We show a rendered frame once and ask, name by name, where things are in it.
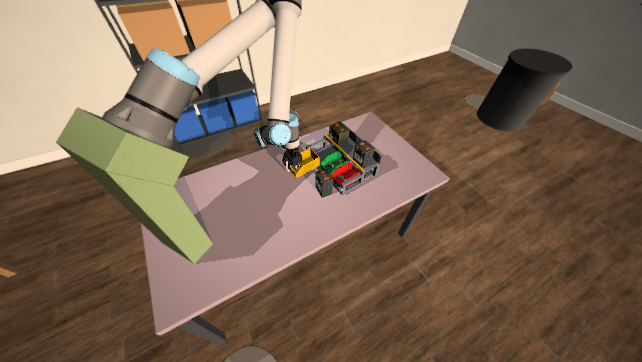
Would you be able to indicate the yellow bin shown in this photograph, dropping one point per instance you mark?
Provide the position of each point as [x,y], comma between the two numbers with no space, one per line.
[310,161]

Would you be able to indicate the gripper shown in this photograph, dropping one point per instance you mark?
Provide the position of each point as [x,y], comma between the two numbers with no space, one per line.
[293,161]

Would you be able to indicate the red open bin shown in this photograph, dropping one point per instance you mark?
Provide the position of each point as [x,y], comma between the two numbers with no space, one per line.
[347,170]

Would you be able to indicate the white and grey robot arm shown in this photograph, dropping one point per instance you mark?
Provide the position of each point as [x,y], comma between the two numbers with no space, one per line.
[164,85]

